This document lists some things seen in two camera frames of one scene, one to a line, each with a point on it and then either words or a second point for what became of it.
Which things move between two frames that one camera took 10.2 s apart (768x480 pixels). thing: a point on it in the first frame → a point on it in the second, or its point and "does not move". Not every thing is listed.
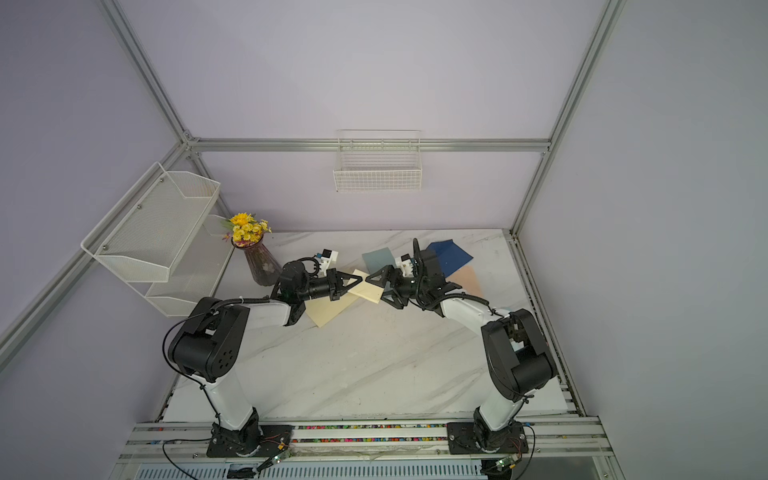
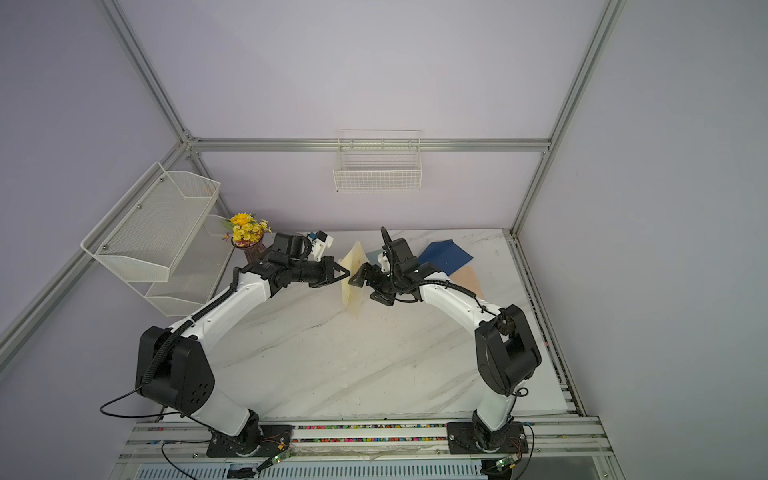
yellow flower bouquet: [246, 229] does not move
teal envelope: [378, 259] does not move
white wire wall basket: [373, 160] does not move
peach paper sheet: [467, 280] does not move
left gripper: [336, 286] → [328, 267]
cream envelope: [321, 309] → [353, 296]
